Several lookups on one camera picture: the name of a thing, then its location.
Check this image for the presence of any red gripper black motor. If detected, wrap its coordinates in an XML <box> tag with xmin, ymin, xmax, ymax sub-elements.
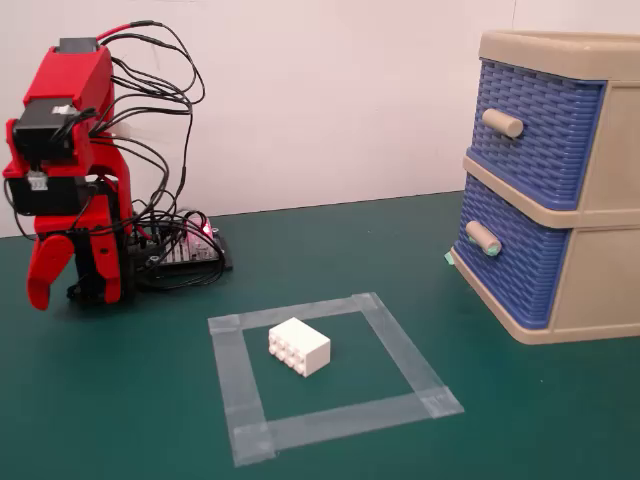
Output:
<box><xmin>27</xmin><ymin>194</ymin><xmax>124</xmax><ymax>312</ymax></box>

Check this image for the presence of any white toy brick cube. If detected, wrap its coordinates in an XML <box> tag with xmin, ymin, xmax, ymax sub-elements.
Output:
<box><xmin>268</xmin><ymin>316</ymin><xmax>332</xmax><ymax>379</ymax></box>

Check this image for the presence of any blue woven drawer taped handle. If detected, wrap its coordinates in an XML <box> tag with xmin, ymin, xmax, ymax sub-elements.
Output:
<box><xmin>452</xmin><ymin>174</ymin><xmax>574</xmax><ymax>329</ymax></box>

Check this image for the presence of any beige plastic drawer cabinet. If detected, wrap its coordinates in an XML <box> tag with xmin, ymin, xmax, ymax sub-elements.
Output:
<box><xmin>449</xmin><ymin>29</ymin><xmax>640</xmax><ymax>346</ymax></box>

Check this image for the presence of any black controller board with LED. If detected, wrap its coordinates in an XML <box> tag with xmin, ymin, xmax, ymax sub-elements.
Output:
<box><xmin>127</xmin><ymin>209</ymin><xmax>234</xmax><ymax>282</ymax></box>

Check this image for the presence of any translucent white zip tie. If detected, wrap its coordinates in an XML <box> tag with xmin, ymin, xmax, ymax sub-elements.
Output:
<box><xmin>106</xmin><ymin>122</ymin><xmax>152</xmax><ymax>142</ymax></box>

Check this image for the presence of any clear tape strip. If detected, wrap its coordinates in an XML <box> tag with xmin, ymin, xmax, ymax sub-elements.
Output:
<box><xmin>207</xmin><ymin>292</ymin><xmax>389</xmax><ymax>337</ymax></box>
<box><xmin>207</xmin><ymin>314</ymin><xmax>276</xmax><ymax>469</ymax></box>
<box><xmin>351</xmin><ymin>292</ymin><xmax>465</xmax><ymax>420</ymax></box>
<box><xmin>232</xmin><ymin>387</ymin><xmax>465</xmax><ymax>457</ymax></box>

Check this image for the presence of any red sleeved power cable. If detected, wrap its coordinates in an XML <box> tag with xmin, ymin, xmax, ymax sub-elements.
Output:
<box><xmin>96</xmin><ymin>19</ymin><xmax>154</xmax><ymax>42</ymax></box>

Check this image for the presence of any green tape on drawer handle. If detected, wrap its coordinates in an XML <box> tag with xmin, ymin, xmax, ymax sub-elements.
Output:
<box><xmin>467</xmin><ymin>233</ymin><xmax>503</xmax><ymax>259</ymax></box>

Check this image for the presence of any blue woven drawer plain handle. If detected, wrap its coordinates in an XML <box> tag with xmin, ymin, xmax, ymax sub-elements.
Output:
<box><xmin>467</xmin><ymin>58</ymin><xmax>607</xmax><ymax>209</ymax></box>

